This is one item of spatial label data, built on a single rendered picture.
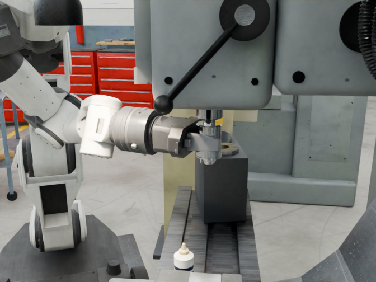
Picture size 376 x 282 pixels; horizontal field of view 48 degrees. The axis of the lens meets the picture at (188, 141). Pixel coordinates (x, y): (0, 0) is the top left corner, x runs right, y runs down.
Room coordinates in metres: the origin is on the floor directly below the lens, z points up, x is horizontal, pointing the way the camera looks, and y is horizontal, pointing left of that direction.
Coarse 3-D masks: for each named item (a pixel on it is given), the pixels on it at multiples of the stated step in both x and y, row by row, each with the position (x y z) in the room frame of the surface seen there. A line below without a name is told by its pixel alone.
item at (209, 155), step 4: (196, 132) 0.74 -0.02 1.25; (200, 132) 0.73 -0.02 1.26; (204, 132) 0.72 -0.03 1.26; (208, 132) 0.72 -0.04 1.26; (212, 132) 0.72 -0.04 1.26; (216, 132) 0.72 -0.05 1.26; (220, 132) 0.73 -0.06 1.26; (212, 136) 0.72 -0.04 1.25; (216, 136) 0.72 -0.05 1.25; (220, 136) 0.73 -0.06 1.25; (220, 144) 0.73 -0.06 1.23; (220, 148) 0.73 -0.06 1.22; (196, 152) 0.74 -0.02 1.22; (200, 152) 0.73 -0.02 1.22; (204, 152) 0.72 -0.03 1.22; (208, 152) 0.72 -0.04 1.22; (212, 152) 0.72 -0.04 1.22; (216, 152) 0.72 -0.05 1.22; (220, 152) 0.73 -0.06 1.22; (196, 156) 0.74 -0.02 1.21; (200, 156) 0.73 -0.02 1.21; (204, 156) 0.72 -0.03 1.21; (208, 156) 0.72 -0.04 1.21; (212, 156) 0.72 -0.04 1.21; (216, 156) 0.72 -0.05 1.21; (220, 156) 0.73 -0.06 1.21; (208, 160) 0.72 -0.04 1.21
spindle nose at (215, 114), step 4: (196, 112) 0.74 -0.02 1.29; (200, 112) 0.73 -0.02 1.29; (204, 112) 0.72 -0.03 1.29; (212, 112) 0.72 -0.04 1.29; (216, 112) 0.72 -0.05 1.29; (220, 112) 0.73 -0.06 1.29; (196, 116) 0.74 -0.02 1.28; (200, 116) 0.73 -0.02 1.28; (204, 116) 0.72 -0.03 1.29; (212, 116) 0.72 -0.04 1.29; (216, 116) 0.72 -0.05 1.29; (220, 116) 0.73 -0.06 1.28
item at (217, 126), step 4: (196, 124) 0.74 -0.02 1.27; (200, 124) 0.73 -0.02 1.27; (204, 124) 0.73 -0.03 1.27; (212, 124) 0.73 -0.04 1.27; (216, 124) 0.73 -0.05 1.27; (220, 124) 0.73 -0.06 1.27; (196, 128) 0.74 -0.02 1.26; (200, 128) 0.73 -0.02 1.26; (204, 128) 0.72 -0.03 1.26; (208, 128) 0.72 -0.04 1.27; (212, 128) 0.72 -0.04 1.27; (216, 128) 0.72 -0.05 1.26; (220, 128) 0.73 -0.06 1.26
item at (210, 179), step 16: (224, 144) 1.15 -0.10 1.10; (224, 160) 1.06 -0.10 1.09; (240, 160) 1.07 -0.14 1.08; (208, 176) 1.06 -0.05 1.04; (224, 176) 1.06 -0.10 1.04; (240, 176) 1.07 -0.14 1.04; (208, 192) 1.06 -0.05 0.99; (224, 192) 1.06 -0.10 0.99; (240, 192) 1.07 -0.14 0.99; (208, 208) 1.06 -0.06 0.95; (224, 208) 1.06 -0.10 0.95; (240, 208) 1.07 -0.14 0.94
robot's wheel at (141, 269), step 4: (132, 268) 1.32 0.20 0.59; (136, 268) 1.31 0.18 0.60; (140, 268) 1.31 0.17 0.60; (144, 268) 1.31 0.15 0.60; (132, 272) 1.31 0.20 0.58; (136, 272) 1.28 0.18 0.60; (140, 272) 1.28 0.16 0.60; (144, 272) 1.28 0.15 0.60; (132, 276) 1.31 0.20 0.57; (136, 276) 1.26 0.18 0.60; (140, 276) 1.26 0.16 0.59; (144, 276) 1.27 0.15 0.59; (148, 276) 1.27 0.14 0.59
